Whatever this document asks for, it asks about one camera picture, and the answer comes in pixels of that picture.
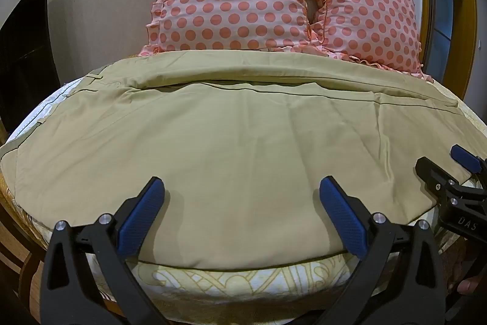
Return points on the glass door panel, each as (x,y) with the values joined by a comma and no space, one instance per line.
(443,1)

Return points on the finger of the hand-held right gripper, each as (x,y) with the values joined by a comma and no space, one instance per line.
(466,156)
(432,170)

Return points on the yellow patterned bed sheet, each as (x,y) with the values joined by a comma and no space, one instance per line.
(236,281)

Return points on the small polka dot ruffled pillow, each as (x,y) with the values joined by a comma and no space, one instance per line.
(373,11)

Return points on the wooden bed frame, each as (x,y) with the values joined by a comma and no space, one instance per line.
(17,245)

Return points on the person's right hand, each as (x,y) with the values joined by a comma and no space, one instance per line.
(471,281)

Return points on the khaki pants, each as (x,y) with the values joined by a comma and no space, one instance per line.
(236,157)

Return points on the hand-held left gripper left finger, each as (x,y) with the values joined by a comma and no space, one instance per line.
(141,216)

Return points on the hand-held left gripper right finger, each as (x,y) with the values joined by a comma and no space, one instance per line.
(341,219)

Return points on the wooden door frame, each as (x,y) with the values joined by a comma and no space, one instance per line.
(456,5)

